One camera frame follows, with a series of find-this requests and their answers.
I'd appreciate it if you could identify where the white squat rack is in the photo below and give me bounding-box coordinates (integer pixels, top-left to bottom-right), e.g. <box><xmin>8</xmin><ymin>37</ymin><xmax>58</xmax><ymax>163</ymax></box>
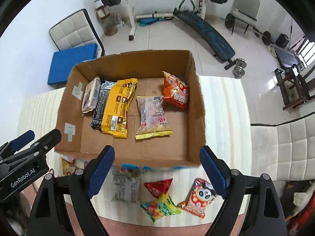
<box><xmin>125</xmin><ymin>0</ymin><xmax>208</xmax><ymax>41</ymax></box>

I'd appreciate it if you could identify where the black monitor on floor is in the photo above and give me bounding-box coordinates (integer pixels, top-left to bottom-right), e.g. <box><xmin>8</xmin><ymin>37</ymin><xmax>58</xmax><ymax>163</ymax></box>
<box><xmin>274</xmin><ymin>46</ymin><xmax>305</xmax><ymax>70</ymax></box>

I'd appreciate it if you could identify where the small white red packet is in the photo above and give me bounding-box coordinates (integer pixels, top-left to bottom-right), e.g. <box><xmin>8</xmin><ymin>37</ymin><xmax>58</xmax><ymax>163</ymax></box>
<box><xmin>120</xmin><ymin>164</ymin><xmax>142</xmax><ymax>178</ymax></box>

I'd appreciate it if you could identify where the cardboard milk box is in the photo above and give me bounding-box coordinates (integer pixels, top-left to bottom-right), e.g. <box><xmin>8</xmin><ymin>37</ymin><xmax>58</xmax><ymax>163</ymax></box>
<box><xmin>55</xmin><ymin>50</ymin><xmax>206</xmax><ymax>168</ymax></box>

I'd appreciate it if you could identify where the yellow panda snack bag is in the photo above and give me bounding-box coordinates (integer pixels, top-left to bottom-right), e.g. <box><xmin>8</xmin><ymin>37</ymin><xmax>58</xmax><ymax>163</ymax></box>
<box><xmin>61</xmin><ymin>158</ymin><xmax>78</xmax><ymax>176</ymax></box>

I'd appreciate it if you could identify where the yellow black snack bag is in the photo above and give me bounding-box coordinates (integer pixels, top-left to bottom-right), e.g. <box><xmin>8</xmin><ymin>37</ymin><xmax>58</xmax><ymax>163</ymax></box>
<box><xmin>90</xmin><ymin>78</ymin><xmax>138</xmax><ymax>139</ymax></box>

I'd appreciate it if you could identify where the white padded chair left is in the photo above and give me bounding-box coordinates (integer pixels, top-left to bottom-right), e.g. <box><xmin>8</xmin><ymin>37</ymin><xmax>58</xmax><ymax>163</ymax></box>
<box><xmin>49</xmin><ymin>9</ymin><xmax>105</xmax><ymax>58</ymax></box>

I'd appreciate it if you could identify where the orange panda snack bag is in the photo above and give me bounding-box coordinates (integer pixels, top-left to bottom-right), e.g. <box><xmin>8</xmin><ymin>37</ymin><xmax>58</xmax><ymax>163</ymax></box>
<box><xmin>177</xmin><ymin>178</ymin><xmax>217</xmax><ymax>218</ymax></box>

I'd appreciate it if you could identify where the dark wooden chair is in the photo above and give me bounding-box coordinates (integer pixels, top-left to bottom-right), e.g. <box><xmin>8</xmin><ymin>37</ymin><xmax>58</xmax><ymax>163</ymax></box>
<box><xmin>274</xmin><ymin>65</ymin><xmax>314</xmax><ymax>110</ymax></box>

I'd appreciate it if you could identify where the chrome dumbbell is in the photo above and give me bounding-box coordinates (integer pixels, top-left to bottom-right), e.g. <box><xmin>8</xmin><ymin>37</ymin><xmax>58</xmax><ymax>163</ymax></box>
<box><xmin>232</xmin><ymin>59</ymin><xmax>247</xmax><ymax>79</ymax></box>

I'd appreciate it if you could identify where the beige chocolate wafer pack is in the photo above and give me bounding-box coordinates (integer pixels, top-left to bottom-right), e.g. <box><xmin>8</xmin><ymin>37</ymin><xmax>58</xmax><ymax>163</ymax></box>
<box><xmin>81</xmin><ymin>76</ymin><xmax>101</xmax><ymax>113</ymax></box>

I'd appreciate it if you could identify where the white padded chair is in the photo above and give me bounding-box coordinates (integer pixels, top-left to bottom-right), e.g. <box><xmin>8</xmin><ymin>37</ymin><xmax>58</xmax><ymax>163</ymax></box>
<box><xmin>49</xmin><ymin>9</ymin><xmax>105</xmax><ymax>58</ymax></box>
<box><xmin>251</xmin><ymin>112</ymin><xmax>315</xmax><ymax>181</ymax></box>

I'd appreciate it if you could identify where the white padded chair right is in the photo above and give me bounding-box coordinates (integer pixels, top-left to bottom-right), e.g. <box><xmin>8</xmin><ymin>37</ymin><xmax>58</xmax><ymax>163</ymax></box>
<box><xmin>251</xmin><ymin>112</ymin><xmax>315</xmax><ymax>181</ymax></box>

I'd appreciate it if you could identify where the black speaker box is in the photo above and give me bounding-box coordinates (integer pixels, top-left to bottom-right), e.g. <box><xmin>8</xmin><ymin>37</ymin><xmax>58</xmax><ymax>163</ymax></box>
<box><xmin>275</xmin><ymin>34</ymin><xmax>289</xmax><ymax>49</ymax></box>

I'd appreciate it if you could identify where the red triangular packet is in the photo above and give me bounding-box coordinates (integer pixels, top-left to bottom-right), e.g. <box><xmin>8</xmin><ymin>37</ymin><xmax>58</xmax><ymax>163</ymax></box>
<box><xmin>144</xmin><ymin>178</ymin><xmax>172</xmax><ymax>199</ymax></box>

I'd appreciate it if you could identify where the blue black sit-up bench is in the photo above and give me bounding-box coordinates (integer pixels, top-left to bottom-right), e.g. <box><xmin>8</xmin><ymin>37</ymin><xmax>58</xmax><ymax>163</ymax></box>
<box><xmin>173</xmin><ymin>0</ymin><xmax>238</xmax><ymax>70</ymax></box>

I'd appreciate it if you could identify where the grey white snack pack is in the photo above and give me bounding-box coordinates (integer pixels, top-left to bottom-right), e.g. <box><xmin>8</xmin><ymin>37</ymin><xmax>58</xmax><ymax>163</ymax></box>
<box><xmin>112</xmin><ymin>171</ymin><xmax>141</xmax><ymax>203</ymax></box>

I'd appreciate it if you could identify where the grey chair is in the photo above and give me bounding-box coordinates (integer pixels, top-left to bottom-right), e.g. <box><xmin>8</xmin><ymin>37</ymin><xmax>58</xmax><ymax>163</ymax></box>
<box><xmin>230</xmin><ymin>0</ymin><xmax>260</xmax><ymax>28</ymax></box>

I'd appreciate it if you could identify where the pale yellow-edged snack pack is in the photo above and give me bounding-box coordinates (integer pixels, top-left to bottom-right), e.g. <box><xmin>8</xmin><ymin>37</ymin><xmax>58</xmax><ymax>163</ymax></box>
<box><xmin>135</xmin><ymin>95</ymin><xmax>173</xmax><ymax>140</ymax></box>

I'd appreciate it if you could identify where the small barbell on floor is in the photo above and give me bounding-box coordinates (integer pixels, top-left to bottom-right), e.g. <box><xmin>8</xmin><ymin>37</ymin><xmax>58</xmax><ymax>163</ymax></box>
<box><xmin>225</xmin><ymin>13</ymin><xmax>272</xmax><ymax>45</ymax></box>

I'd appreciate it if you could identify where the green candy bag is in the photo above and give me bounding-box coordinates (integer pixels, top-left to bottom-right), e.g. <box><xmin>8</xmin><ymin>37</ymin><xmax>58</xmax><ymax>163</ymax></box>
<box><xmin>140</xmin><ymin>193</ymin><xmax>181</xmax><ymax>223</ymax></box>

